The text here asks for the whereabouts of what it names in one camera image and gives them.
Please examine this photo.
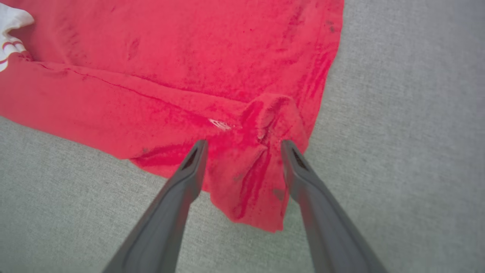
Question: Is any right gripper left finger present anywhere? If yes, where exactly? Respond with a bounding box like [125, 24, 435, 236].
[102, 140, 209, 273]

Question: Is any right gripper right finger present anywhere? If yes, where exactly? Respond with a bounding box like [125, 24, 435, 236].
[280, 140, 389, 273]

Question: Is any red and white garment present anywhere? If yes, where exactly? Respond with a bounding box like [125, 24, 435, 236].
[0, 0, 345, 232]

